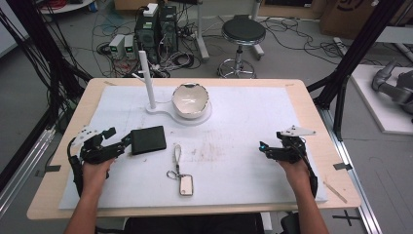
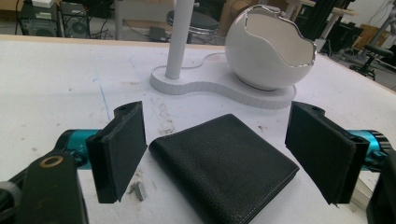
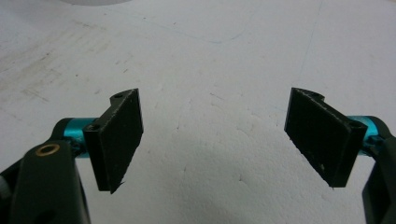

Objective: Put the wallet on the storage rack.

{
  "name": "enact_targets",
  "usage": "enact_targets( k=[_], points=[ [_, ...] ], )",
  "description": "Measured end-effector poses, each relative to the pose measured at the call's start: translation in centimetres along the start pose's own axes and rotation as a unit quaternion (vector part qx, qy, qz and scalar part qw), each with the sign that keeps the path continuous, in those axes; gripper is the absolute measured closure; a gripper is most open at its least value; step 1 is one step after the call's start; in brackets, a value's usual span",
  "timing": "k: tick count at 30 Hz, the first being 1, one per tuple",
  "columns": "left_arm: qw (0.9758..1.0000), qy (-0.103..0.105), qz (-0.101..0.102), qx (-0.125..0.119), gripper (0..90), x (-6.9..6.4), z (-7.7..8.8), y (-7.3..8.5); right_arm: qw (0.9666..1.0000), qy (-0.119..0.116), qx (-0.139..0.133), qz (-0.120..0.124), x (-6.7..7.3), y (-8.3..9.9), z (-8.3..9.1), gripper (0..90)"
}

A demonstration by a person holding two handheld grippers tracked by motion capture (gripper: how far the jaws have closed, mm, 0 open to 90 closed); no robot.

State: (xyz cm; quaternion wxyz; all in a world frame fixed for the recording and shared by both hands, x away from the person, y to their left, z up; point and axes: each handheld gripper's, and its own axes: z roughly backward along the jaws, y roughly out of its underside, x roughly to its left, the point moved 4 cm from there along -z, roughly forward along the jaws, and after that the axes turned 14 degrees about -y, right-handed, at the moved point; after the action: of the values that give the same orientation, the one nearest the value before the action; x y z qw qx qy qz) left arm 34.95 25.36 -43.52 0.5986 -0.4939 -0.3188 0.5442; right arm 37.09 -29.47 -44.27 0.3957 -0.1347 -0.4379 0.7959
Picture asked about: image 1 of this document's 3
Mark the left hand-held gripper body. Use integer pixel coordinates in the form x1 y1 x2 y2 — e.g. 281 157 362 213
69 126 128 166

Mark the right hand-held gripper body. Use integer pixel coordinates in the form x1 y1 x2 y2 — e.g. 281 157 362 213
266 125 318 164

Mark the black wallet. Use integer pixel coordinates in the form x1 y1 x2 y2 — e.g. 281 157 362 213
130 125 168 156

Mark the person's left hand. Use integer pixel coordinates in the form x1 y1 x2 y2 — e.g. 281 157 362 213
80 157 115 197

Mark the person's right hand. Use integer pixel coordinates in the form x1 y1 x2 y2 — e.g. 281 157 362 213
277 157 312 193

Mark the white table mat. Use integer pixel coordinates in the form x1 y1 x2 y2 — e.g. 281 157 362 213
57 85 329 211

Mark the wooden table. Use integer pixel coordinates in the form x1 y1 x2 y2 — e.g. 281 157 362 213
26 77 362 221

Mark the black tape strip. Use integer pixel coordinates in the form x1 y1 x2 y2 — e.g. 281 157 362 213
34 164 62 178
332 162 354 172

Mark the white stand with pole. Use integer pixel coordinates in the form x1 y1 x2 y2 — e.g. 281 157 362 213
131 50 213 127

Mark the thin wooden stick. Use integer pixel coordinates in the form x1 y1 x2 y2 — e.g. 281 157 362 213
322 180 349 205

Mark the white ceramic bowl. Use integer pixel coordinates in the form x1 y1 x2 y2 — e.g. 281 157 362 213
171 82 210 120

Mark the grey power supply unit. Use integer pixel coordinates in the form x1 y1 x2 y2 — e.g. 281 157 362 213
123 34 136 60
108 33 127 60

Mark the white platform board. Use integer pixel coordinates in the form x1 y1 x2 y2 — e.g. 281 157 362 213
350 63 413 137

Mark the black computer tower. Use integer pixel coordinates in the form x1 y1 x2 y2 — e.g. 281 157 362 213
133 3 161 64
158 5 179 55

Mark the black round stool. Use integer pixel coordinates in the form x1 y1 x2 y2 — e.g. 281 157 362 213
216 18 267 80

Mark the white stand leg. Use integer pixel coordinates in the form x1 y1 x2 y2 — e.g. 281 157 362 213
194 0 210 63

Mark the cardboard box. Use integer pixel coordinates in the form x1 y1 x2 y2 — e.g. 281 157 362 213
319 0 413 41

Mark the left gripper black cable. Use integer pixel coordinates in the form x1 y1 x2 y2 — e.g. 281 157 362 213
66 137 85 199

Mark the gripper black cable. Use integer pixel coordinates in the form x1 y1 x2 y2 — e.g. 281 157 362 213
66 137 85 199
302 155 319 199

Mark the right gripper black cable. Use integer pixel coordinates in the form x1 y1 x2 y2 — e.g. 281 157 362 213
302 155 319 199

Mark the keychain with white tag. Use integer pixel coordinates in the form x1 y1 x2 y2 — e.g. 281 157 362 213
166 143 195 197

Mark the black metal frame post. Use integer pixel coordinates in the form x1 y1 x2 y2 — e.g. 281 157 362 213
306 0 405 142
0 0 94 193

